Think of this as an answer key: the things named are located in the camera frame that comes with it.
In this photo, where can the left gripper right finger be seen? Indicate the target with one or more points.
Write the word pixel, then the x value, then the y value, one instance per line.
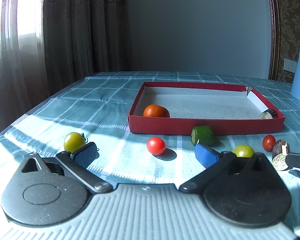
pixel 213 162

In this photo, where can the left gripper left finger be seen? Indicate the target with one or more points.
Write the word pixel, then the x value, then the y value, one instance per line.
pixel 76 164

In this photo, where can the dark eggplant chunk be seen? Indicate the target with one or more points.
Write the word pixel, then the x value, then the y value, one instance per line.
pixel 268 114
pixel 280 150

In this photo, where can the green tomato with stem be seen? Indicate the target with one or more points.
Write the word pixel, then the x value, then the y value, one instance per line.
pixel 74 141

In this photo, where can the green cucumber chunk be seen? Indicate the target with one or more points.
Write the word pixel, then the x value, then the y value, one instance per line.
pixel 203 135

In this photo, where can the yellow-green tomato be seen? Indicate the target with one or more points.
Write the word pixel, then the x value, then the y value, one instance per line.
pixel 244 151

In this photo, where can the orange tangerine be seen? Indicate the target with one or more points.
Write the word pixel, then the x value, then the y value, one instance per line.
pixel 156 111

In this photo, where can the red cherry tomato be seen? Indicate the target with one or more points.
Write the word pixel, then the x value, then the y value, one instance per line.
pixel 156 146
pixel 268 142

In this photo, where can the teal plaid tablecloth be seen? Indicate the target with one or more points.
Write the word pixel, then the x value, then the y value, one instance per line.
pixel 98 107

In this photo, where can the red shallow cardboard box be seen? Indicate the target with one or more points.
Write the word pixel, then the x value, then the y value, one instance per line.
pixel 227 109

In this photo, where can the sheer white curtain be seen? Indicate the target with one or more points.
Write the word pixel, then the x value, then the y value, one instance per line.
pixel 23 82

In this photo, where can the brown patterned curtain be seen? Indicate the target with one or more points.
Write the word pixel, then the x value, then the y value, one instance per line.
pixel 83 37

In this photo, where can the white wall switch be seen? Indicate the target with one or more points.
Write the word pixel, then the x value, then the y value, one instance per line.
pixel 289 65

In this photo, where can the dark wooden door frame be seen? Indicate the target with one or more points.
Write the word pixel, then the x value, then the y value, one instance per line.
pixel 275 39

